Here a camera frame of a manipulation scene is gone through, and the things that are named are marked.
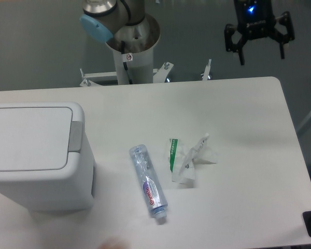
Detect white trash can body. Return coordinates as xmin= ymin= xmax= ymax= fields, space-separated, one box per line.
xmin=0 ymin=102 xmax=95 ymax=211

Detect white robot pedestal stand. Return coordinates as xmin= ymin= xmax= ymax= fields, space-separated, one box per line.
xmin=79 ymin=49 xmax=213 ymax=88

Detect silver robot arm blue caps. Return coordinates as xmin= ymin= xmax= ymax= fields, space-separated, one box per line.
xmin=80 ymin=1 xmax=295 ymax=65

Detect clear plastic water bottle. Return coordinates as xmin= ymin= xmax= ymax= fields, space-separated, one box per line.
xmin=129 ymin=144 xmax=168 ymax=225

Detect crumpled clear plastic wrapper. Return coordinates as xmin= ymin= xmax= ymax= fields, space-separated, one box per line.
xmin=168 ymin=133 xmax=218 ymax=184

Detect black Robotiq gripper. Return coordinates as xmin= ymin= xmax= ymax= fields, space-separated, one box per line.
xmin=223 ymin=0 xmax=295 ymax=66

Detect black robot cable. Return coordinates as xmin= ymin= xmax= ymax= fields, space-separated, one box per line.
xmin=120 ymin=40 xmax=133 ymax=85

